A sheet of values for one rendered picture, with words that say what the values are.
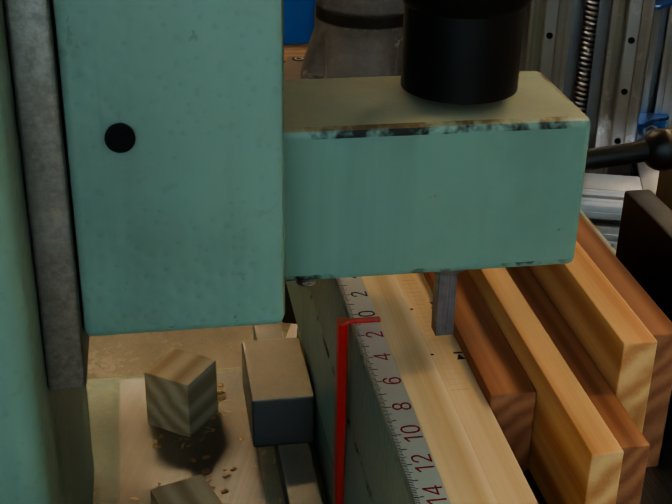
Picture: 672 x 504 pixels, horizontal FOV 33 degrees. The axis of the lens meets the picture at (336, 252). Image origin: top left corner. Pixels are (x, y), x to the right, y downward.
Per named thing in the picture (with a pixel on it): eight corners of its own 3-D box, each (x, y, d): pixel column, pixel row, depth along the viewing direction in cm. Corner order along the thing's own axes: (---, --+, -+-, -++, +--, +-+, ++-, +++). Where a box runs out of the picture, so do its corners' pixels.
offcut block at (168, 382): (176, 398, 76) (173, 346, 74) (218, 411, 75) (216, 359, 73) (147, 424, 73) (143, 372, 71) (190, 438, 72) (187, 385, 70)
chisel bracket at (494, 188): (573, 295, 51) (595, 118, 47) (265, 316, 49) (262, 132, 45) (522, 226, 58) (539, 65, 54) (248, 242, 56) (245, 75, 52)
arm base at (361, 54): (312, 64, 137) (312, -17, 133) (436, 72, 135) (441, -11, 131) (288, 105, 124) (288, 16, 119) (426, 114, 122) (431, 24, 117)
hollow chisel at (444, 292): (453, 335, 55) (460, 242, 52) (435, 336, 55) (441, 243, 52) (448, 325, 55) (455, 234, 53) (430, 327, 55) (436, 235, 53)
